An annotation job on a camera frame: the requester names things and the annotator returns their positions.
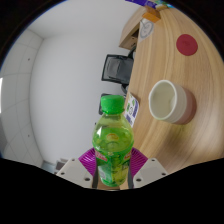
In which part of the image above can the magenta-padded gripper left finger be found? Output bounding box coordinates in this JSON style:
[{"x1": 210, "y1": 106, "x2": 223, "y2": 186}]
[{"x1": 55, "y1": 147, "x2": 99, "y2": 190}]

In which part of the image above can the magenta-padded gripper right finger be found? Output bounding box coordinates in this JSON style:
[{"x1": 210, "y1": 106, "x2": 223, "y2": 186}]
[{"x1": 128, "y1": 147, "x2": 169, "y2": 190}]

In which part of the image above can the green drink bottle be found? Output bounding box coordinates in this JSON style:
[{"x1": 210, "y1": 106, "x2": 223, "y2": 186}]
[{"x1": 91, "y1": 94, "x2": 135, "y2": 188}]

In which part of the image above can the white printed leaflet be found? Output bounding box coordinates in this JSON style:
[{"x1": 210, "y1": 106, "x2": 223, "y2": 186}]
[{"x1": 124, "y1": 92, "x2": 140, "y2": 128}]

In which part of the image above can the white and brown cup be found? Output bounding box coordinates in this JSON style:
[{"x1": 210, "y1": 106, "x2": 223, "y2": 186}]
[{"x1": 147, "y1": 79, "x2": 198, "y2": 126}]

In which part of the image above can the black mesh-back office chair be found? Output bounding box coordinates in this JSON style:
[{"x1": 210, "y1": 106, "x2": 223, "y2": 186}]
[{"x1": 101, "y1": 46, "x2": 138, "y2": 94}]

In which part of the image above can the flat round red coaster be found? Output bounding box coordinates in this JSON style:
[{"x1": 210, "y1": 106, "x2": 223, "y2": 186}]
[{"x1": 175, "y1": 33, "x2": 199, "y2": 57}]

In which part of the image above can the wooden side desk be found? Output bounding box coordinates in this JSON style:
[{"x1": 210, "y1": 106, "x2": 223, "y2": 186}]
[{"x1": 118, "y1": 6, "x2": 158, "y2": 51}]

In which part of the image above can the paper with circle print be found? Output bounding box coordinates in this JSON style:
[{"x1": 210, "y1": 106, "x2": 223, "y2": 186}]
[{"x1": 137, "y1": 17, "x2": 156, "y2": 44}]

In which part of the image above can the green packet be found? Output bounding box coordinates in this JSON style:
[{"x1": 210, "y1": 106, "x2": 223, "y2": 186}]
[{"x1": 154, "y1": 2, "x2": 169, "y2": 11}]

